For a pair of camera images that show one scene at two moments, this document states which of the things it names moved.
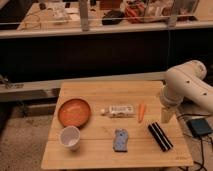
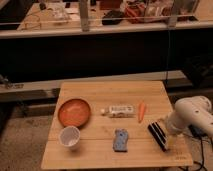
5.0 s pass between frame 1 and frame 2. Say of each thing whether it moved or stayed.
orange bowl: stayed
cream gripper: moved
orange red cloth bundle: stayed
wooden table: stayed
